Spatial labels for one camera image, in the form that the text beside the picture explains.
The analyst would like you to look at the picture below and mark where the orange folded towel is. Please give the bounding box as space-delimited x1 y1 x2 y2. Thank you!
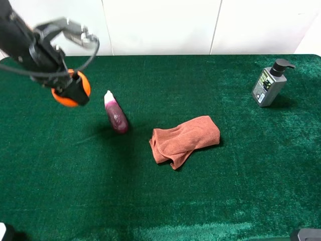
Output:
149 115 220 170

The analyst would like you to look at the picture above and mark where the green felt table mat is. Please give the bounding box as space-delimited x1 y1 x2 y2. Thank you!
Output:
1 55 320 240

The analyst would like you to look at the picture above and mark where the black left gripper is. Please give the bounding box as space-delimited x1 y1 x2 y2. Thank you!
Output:
29 32 90 105

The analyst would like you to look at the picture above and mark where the grey pump soap bottle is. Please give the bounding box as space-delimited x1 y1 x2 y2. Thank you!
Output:
251 59 295 107

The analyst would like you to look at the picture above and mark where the purple white eggplant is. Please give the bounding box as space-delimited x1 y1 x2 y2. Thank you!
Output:
104 90 129 134

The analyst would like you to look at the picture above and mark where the white black object bottom left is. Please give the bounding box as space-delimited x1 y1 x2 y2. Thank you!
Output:
0 222 15 241

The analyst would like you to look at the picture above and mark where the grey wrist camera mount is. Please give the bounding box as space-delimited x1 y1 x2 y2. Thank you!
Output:
34 17 99 49

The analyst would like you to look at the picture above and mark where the black cable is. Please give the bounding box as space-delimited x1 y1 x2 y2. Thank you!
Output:
0 37 100 79

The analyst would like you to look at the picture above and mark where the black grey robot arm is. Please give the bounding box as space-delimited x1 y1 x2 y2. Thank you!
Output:
1 1 96 106

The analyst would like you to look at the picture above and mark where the orange mandarin fruit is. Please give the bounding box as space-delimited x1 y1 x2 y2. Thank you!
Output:
51 69 91 107

